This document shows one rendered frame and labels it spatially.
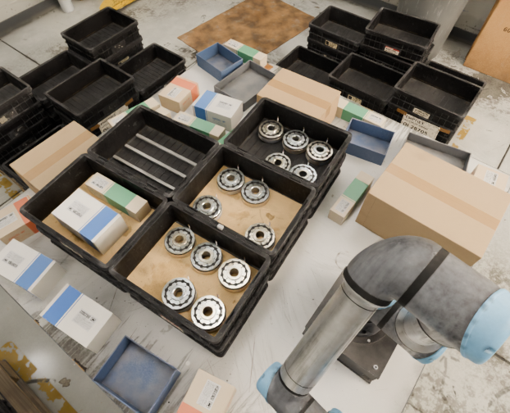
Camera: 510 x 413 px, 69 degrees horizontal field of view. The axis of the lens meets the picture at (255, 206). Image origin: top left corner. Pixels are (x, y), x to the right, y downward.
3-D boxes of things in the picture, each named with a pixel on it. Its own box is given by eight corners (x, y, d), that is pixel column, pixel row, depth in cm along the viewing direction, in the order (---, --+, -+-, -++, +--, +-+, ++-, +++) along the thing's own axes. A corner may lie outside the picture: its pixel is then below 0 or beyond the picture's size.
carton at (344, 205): (357, 179, 156) (361, 170, 151) (371, 186, 154) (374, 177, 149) (327, 217, 146) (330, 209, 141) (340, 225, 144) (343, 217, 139)
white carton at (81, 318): (52, 322, 124) (38, 315, 116) (78, 292, 129) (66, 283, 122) (97, 353, 118) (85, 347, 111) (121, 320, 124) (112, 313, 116)
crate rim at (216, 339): (272, 260, 113) (273, 257, 111) (216, 347, 100) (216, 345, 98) (170, 203, 125) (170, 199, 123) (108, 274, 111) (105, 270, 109)
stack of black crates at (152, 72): (164, 83, 273) (153, 42, 245) (194, 100, 263) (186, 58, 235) (123, 114, 256) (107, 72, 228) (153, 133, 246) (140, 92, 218)
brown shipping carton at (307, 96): (334, 118, 175) (341, 91, 162) (311, 147, 165) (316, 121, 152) (280, 95, 184) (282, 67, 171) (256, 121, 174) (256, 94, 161)
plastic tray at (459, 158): (392, 169, 158) (395, 161, 154) (405, 138, 168) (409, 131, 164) (456, 193, 151) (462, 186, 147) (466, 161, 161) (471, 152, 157)
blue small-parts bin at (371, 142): (390, 142, 167) (395, 132, 161) (380, 165, 160) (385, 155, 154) (348, 128, 172) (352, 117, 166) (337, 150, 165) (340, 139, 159)
